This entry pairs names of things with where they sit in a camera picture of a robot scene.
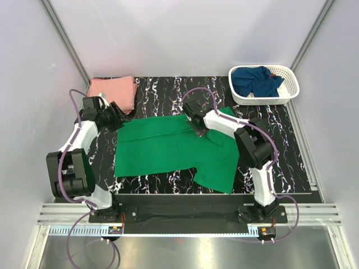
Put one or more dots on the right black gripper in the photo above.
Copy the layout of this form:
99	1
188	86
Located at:
199	133

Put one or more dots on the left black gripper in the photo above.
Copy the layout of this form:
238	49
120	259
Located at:
119	117

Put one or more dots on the green t shirt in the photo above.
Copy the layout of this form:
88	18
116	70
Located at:
162	144

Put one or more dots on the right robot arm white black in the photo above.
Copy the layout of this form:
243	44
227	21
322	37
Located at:
256	151

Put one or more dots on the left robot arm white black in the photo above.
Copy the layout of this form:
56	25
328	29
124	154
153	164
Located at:
70	173

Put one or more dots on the folded pink t shirt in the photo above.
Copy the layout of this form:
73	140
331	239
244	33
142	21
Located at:
120	90

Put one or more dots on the black marble pattern mat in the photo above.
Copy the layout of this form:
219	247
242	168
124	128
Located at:
160	96

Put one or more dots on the blue t shirt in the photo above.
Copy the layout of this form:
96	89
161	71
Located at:
256	81

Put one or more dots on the white perforated plastic basket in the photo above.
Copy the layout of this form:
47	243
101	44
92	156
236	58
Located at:
288	90

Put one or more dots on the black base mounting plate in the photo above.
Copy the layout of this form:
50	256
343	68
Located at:
226	222

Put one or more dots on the white slotted cable duct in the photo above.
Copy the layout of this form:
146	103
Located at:
128	231

